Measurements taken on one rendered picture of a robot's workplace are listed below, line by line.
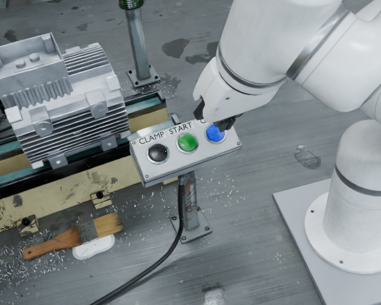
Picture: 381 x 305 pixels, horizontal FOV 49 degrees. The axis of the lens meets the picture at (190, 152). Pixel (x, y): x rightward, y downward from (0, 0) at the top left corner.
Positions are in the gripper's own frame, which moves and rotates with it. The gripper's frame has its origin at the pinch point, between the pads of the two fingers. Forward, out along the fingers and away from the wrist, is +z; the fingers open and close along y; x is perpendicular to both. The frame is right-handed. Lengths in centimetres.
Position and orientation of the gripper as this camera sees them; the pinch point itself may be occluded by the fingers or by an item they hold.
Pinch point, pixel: (223, 117)
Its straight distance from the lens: 62.2
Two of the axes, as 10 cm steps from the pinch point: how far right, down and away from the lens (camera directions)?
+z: -1.3, 3.1, 9.4
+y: -9.2, 3.2, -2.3
